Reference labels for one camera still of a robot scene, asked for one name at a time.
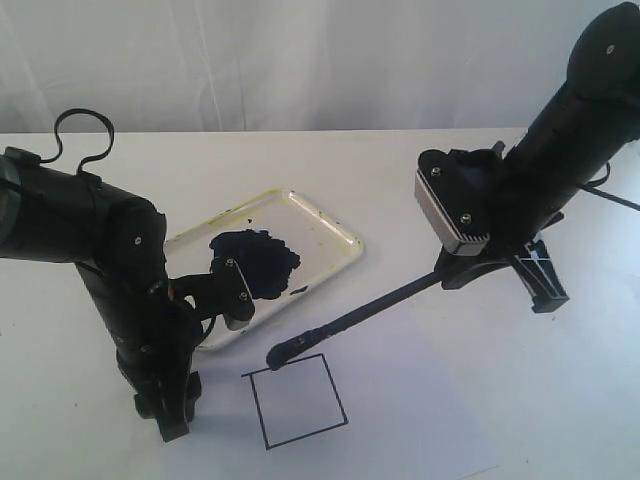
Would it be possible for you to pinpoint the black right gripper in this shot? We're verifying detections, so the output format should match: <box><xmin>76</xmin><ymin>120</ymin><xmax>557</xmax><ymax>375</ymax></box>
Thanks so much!
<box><xmin>434</xmin><ymin>189</ymin><xmax>569</xmax><ymax>314</ymax></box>

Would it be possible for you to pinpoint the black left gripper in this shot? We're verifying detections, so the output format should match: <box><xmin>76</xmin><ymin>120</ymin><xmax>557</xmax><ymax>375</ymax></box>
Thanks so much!
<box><xmin>115</xmin><ymin>299</ymin><xmax>202</xmax><ymax>442</ymax></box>

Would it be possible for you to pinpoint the black paintbrush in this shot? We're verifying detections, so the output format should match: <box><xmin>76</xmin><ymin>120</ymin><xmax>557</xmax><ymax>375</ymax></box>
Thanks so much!
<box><xmin>266</xmin><ymin>271</ymin><xmax>443</xmax><ymax>371</ymax></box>

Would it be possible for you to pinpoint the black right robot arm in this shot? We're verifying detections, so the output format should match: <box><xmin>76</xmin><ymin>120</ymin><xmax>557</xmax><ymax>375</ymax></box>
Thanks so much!
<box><xmin>416</xmin><ymin>2</ymin><xmax>639</xmax><ymax>313</ymax></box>

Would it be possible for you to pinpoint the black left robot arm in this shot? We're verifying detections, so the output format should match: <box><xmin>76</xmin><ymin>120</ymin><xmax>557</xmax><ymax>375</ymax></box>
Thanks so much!
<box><xmin>1</xmin><ymin>147</ymin><xmax>201</xmax><ymax>442</ymax></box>

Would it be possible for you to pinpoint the white paper with square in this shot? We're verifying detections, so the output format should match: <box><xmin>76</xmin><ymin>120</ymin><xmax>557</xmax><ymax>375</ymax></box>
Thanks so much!
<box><xmin>156</xmin><ymin>306</ymin><xmax>497</xmax><ymax>479</ymax></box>

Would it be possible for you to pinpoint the white backdrop curtain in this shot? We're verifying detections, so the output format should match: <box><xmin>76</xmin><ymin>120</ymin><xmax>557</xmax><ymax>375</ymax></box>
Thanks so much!
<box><xmin>1</xmin><ymin>1</ymin><xmax>607</xmax><ymax>133</ymax></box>

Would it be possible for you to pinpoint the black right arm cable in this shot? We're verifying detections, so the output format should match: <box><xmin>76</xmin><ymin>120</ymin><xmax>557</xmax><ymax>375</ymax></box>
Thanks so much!
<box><xmin>582</xmin><ymin>162</ymin><xmax>640</xmax><ymax>214</ymax></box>

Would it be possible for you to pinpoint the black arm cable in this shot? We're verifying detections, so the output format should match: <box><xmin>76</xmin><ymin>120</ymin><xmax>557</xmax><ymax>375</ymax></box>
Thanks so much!
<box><xmin>39</xmin><ymin>107</ymin><xmax>117</xmax><ymax>176</ymax></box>
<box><xmin>582</xmin><ymin>162</ymin><xmax>640</xmax><ymax>214</ymax></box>

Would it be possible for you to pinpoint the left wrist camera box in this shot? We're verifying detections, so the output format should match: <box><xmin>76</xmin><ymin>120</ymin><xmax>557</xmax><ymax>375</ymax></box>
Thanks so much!
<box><xmin>172</xmin><ymin>255</ymin><xmax>256</xmax><ymax>332</ymax></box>

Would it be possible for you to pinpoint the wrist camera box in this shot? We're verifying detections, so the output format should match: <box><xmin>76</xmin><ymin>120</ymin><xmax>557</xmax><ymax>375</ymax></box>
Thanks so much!
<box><xmin>172</xmin><ymin>255</ymin><xmax>256</xmax><ymax>332</ymax></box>
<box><xmin>415</xmin><ymin>143</ymin><xmax>504</xmax><ymax>257</ymax></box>

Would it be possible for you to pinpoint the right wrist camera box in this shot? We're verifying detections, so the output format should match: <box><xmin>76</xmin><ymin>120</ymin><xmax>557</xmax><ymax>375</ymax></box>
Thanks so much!
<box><xmin>415</xmin><ymin>143</ymin><xmax>504</xmax><ymax>257</ymax></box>

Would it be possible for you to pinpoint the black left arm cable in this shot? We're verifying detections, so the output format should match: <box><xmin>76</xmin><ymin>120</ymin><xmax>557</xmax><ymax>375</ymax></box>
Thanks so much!
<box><xmin>39</xmin><ymin>107</ymin><xmax>117</xmax><ymax>176</ymax></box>

